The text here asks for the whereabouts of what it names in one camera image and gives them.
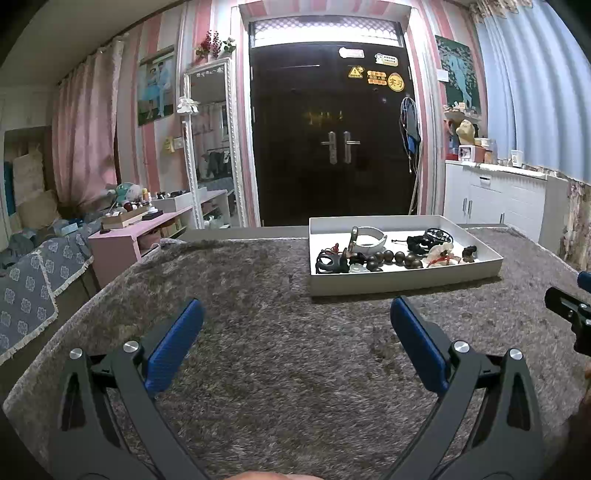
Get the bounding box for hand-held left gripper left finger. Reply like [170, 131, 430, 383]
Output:
[46, 298, 208, 480]

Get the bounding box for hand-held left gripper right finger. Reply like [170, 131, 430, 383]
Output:
[382, 295, 550, 480]

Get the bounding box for white shallow tray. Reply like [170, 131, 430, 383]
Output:
[308, 215, 505, 297]

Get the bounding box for brown wooden bead bracelet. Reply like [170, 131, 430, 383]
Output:
[366, 249, 424, 271]

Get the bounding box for black scrunchie with tag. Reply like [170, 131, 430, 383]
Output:
[392, 234, 435, 256]

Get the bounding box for white bangle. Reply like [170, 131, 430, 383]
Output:
[352, 226, 389, 253]

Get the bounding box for floral curtain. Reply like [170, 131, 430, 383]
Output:
[558, 179, 591, 271]

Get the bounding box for pink side table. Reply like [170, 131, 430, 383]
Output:
[88, 205, 195, 288]

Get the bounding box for white cabinet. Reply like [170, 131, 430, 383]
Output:
[444, 159, 571, 243]

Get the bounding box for grey patterned sofa cover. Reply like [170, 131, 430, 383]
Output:
[0, 226, 95, 366]

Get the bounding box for yellow plush toy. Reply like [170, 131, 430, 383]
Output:
[455, 119, 478, 148]

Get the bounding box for blue curtain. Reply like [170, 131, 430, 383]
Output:
[475, 0, 591, 179]

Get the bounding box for white framed standing mirror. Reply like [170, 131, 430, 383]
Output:
[182, 58, 247, 230]

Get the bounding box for pink curtain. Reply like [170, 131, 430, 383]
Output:
[51, 37, 129, 214]

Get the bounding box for cardboard boxes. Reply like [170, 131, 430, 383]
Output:
[4, 127, 58, 229]

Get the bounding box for dark double door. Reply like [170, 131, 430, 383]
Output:
[249, 18, 416, 227]

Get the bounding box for framed couple poster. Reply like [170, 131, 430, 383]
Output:
[137, 46, 176, 127]

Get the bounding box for red artificial flowers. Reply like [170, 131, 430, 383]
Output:
[196, 30, 237, 59]

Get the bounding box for black ring bracelet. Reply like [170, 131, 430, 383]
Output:
[315, 249, 350, 276]

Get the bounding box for hanging cables and bag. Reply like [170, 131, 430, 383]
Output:
[399, 96, 423, 215]

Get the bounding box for green wall poster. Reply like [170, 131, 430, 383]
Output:
[435, 34, 482, 116]

